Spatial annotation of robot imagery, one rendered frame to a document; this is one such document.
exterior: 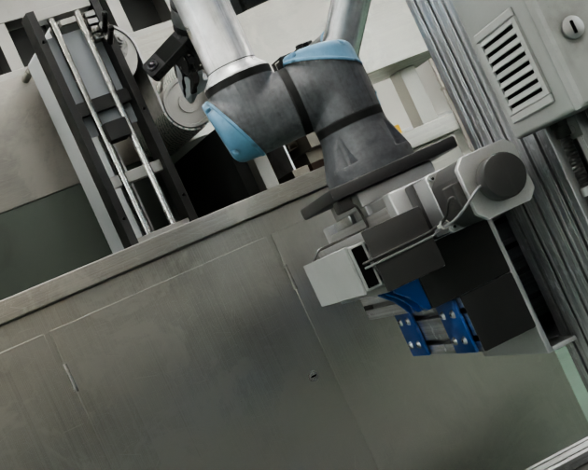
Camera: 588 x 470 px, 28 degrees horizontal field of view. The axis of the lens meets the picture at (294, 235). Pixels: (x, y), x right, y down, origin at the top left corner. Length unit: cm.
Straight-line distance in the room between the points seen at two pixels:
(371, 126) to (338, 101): 7
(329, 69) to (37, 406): 81
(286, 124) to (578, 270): 52
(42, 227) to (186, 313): 68
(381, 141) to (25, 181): 123
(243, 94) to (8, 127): 113
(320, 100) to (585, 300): 52
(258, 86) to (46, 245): 110
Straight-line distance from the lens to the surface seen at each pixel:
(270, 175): 265
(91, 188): 276
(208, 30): 191
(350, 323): 241
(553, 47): 142
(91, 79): 253
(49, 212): 287
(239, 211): 233
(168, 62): 247
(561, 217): 168
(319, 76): 188
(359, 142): 186
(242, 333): 231
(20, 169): 288
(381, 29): 336
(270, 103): 188
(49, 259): 285
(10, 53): 298
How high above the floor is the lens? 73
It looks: 2 degrees up
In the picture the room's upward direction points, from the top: 25 degrees counter-clockwise
